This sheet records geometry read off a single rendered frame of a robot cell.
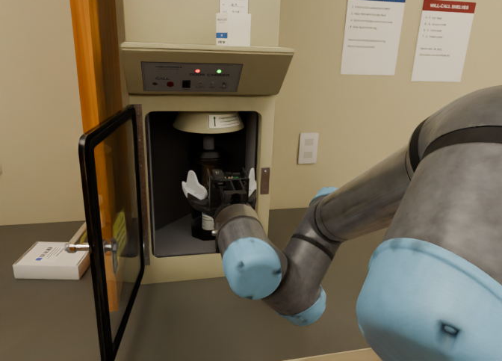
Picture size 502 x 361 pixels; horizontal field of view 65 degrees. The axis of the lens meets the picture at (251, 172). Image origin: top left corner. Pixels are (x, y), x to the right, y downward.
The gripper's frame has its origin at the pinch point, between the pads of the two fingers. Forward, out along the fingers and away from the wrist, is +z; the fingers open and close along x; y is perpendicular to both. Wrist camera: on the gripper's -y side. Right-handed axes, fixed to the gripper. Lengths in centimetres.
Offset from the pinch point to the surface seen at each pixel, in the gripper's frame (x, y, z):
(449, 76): -93, 15, 52
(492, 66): -112, 19, 53
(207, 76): 2.2, 22.1, 3.0
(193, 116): 4.1, 11.3, 12.8
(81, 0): 23.9, 34.9, 1.8
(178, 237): 8.1, -22.4, 15.4
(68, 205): 43, -28, 49
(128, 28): 17.0, 30.1, 10.4
